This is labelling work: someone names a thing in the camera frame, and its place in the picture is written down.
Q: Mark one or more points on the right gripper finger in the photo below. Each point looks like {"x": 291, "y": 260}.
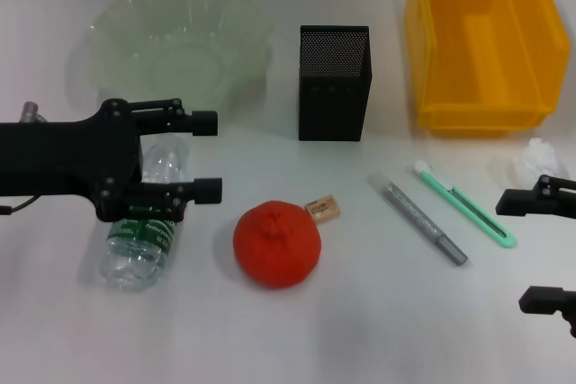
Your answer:
{"x": 546, "y": 300}
{"x": 540, "y": 202}

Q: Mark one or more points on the clear green-label water bottle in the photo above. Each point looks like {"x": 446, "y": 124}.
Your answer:
{"x": 135, "y": 267}

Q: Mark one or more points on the orange knitted toy fruit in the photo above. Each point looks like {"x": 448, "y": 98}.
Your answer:
{"x": 274, "y": 249}

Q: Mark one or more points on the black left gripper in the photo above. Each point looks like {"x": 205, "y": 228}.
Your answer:
{"x": 54, "y": 159}

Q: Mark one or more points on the silver connector stub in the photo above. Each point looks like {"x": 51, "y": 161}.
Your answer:
{"x": 30, "y": 110}

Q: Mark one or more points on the small tan eraser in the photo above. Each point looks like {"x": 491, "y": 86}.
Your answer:
{"x": 323, "y": 209}

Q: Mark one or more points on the grey marker pen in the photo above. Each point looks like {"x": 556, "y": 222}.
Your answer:
{"x": 418, "y": 217}

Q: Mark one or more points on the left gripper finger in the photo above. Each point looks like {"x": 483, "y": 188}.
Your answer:
{"x": 200, "y": 123}
{"x": 207, "y": 190}

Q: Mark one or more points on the mint green utility knife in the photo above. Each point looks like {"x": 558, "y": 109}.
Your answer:
{"x": 468, "y": 204}

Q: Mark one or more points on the black mesh pen holder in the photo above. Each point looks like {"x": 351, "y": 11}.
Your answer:
{"x": 333, "y": 109}

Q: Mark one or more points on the green glass fruit plate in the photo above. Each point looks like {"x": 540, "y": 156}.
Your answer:
{"x": 180, "y": 42}

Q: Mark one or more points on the white paper ball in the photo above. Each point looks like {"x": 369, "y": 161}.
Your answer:
{"x": 540, "y": 154}

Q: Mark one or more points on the yellow plastic bin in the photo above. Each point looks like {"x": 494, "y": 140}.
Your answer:
{"x": 486, "y": 69}

